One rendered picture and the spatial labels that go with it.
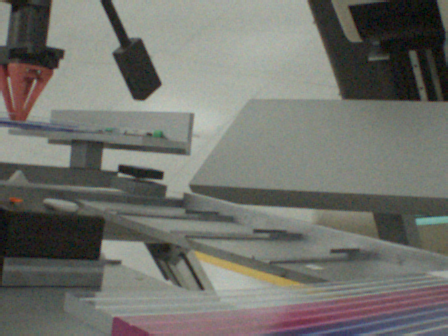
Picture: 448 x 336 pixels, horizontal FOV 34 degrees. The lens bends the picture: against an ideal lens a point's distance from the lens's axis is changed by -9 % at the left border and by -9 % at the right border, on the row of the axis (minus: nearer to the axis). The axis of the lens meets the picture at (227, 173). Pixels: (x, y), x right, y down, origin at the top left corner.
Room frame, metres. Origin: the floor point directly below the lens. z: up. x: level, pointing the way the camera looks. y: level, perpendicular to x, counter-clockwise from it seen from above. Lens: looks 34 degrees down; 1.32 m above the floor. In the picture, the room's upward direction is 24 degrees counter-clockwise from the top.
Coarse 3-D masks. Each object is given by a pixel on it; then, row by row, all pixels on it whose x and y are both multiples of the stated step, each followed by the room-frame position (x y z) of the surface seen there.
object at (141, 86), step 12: (120, 48) 0.52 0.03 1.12; (132, 48) 0.51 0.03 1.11; (144, 48) 0.52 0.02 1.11; (120, 60) 0.51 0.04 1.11; (132, 60) 0.51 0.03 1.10; (144, 60) 0.51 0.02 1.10; (120, 72) 0.52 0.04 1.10; (132, 72) 0.51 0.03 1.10; (144, 72) 0.51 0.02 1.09; (156, 72) 0.52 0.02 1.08; (132, 84) 0.51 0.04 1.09; (144, 84) 0.51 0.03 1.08; (156, 84) 0.52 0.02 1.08; (132, 96) 0.51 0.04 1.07; (144, 96) 0.51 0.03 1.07
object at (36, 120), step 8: (0, 112) 0.90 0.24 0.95; (8, 112) 0.90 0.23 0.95; (8, 120) 0.90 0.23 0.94; (32, 120) 0.92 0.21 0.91; (40, 120) 0.93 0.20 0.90; (48, 120) 0.94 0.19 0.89; (56, 120) 0.95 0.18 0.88; (64, 120) 0.96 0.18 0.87; (72, 128) 0.96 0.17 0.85; (80, 128) 0.97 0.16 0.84; (88, 128) 0.98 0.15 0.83; (96, 128) 0.99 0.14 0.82; (104, 128) 1.00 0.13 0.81; (112, 128) 1.00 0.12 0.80; (120, 128) 1.01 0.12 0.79; (160, 136) 1.06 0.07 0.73
